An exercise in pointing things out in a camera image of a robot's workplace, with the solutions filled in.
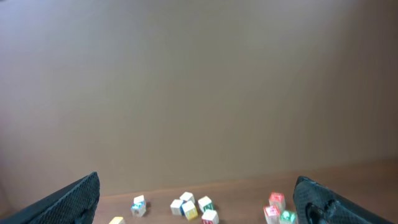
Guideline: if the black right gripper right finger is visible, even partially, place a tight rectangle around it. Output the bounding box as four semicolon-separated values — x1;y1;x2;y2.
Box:
293;175;392;224

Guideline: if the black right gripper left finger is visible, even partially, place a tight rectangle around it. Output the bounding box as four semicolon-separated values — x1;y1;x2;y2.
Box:
1;172;100;224

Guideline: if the yellow top wooden block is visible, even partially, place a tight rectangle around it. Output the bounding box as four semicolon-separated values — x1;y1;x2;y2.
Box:
109;217;126;224

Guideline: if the blue N wooden block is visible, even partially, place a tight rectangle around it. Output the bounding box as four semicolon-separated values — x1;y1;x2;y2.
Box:
131;202;146;217

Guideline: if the blue framed wooden block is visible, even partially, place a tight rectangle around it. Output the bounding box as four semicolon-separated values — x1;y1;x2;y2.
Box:
170;199;185;216

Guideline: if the green F wooden block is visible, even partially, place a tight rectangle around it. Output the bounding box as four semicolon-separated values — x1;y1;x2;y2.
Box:
279;210;298;224

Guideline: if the red W wooden block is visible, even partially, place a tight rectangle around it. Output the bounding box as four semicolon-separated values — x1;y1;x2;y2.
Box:
269;192;286;212

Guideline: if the red A wooden block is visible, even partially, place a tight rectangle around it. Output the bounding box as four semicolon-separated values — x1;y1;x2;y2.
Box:
263;205;280;224

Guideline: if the red M wooden block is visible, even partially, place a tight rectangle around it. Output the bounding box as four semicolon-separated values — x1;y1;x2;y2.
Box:
201;210;219;224

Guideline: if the green letter wooden block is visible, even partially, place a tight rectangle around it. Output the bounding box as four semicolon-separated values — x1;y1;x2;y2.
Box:
198;196;215;213

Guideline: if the red sided wooden block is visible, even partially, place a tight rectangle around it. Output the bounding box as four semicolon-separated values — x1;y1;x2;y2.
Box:
180;192;195;203

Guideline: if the yellow letter wooden block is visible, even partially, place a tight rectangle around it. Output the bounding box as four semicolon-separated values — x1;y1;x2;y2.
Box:
182;201;198;221

